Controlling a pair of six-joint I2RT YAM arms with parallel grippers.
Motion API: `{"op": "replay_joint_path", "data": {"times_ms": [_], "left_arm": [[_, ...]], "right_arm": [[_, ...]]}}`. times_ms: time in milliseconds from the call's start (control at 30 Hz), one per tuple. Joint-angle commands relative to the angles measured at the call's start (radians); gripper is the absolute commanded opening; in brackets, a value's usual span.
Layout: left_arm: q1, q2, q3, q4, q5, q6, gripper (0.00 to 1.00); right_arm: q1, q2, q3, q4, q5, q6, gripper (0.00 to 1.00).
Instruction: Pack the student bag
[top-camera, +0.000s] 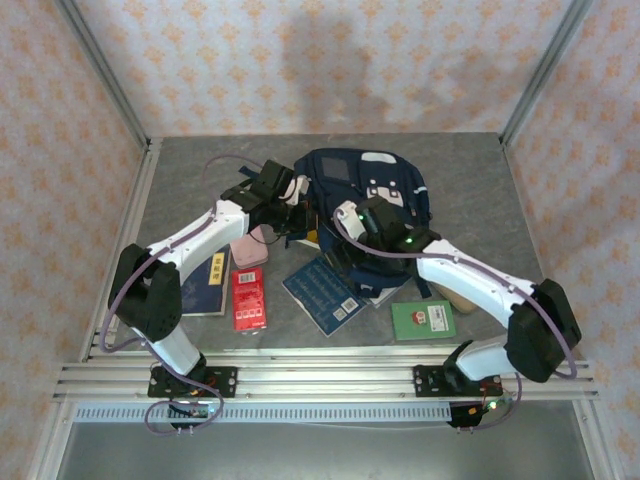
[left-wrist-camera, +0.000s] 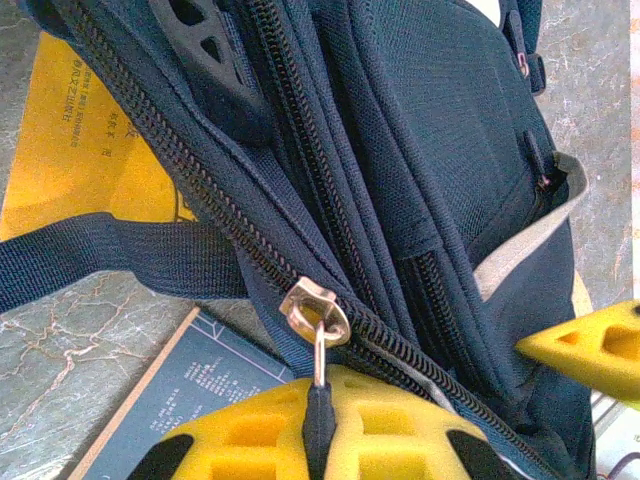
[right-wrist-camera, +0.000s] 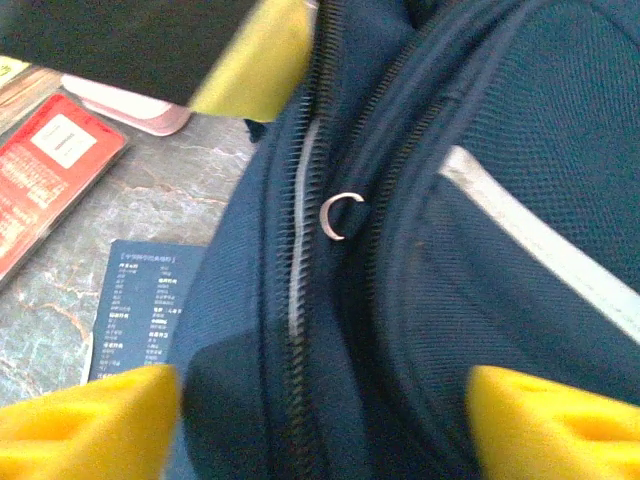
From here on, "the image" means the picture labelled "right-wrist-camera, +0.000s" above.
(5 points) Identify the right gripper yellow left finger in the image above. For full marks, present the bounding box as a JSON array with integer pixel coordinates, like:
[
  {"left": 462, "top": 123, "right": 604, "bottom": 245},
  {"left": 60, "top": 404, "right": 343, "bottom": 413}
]
[{"left": 0, "top": 363, "right": 180, "bottom": 480}]

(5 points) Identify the navy blue student backpack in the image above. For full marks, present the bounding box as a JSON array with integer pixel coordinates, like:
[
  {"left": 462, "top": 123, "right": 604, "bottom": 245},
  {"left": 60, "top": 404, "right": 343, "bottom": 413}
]
[{"left": 167, "top": 0, "right": 640, "bottom": 480}]

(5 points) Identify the pink pencil case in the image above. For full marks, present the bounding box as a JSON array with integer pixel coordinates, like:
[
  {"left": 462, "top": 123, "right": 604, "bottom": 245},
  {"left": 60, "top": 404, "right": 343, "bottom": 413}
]
[{"left": 59, "top": 74, "right": 194, "bottom": 137}]

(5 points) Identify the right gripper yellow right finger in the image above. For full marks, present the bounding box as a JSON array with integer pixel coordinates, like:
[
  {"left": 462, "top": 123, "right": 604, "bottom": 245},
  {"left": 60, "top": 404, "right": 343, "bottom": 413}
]
[{"left": 463, "top": 363, "right": 640, "bottom": 480}]

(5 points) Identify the dark blue barcode book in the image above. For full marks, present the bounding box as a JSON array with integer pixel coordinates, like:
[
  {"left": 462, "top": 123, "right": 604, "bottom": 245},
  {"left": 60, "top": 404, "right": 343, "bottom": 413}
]
[{"left": 88, "top": 238, "right": 209, "bottom": 386}]

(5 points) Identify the red card pack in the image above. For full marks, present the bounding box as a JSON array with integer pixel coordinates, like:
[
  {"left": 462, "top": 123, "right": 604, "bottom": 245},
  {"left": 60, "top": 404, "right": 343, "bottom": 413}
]
[{"left": 0, "top": 92, "right": 130, "bottom": 291}]

